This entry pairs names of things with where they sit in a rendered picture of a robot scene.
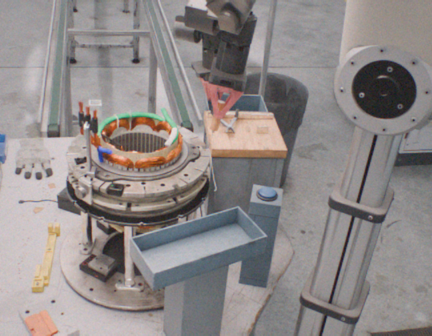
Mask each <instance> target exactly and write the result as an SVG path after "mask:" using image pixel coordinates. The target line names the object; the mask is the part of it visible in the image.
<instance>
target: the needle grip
mask: <svg viewBox="0 0 432 336"><path fill-rule="evenodd" d="M217 104H218V108H219V111H221V110H222V109H223V108H224V106H225V102H224V101H221V100H218V101H217ZM220 121H221V120H220V119H217V118H215V116H214V115H213V120H212V122H211V127H210V129H211V130H213V131H218V128H219V124H220Z"/></svg>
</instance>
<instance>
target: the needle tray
mask: <svg viewBox="0 0 432 336"><path fill-rule="evenodd" d="M266 242H267V236H266V234H265V233H264V232H263V231H262V230H261V229H260V228H259V227H258V225H257V224H256V223H255V222H254V221H252V220H251V219H250V218H249V217H248V216H247V215H246V214H245V213H244V212H243V211H242V210H241V208H240V206H237V207H233V208H232V209H228V210H225V211H221V212H218V213H214V214H211V215H208V216H204V217H200V218H197V219H193V220H190V221H186V222H183V223H178V224H176V225H172V226H169V227H165V228H162V229H158V230H154V231H150V232H148V233H144V234H143V235H139V236H136V237H132V238H130V256H131V258H132V259H133V261H134V263H135V264H136V266H137V268H138V269H139V270H140V272H141V274H142V275H143V276H144V278H145V280H146V282H147V283H148V284H149V286H150V288H151V290H152V291H156V290H159V289H162V288H164V287H165V302H164V318H163V332H164V334H165V335H166V336H220V332H221V322H222V316H223V306H224V300H225V290H226V284H227V274H228V268H229V266H230V265H232V264H234V263H238V262H240V261H243V260H246V259H247V258H250V257H254V256H256V255H259V254H262V253H264V252H265V247H266Z"/></svg>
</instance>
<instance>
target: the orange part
mask: <svg viewBox="0 0 432 336"><path fill-rule="evenodd" d="M25 322H26V324H27V326H28V328H29V330H30V332H31V333H32V335H33V336H53V335H55V334H58V329H57V327H56V325H55V324H54V322H53V320H52V319H51V317H50V316H49V314H48V312H47V311H46V310H44V311H41V312H39V313H38V314H34V315H31V316H29V317H26V318H25Z"/></svg>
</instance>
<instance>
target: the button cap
mask: <svg viewBox="0 0 432 336"><path fill-rule="evenodd" d="M259 195H260V196H261V197H262V198H265V199H272V198H274V197H275V195H276V192H275V190H274V189H272V188H270V187H262V188H260V190H259Z"/></svg>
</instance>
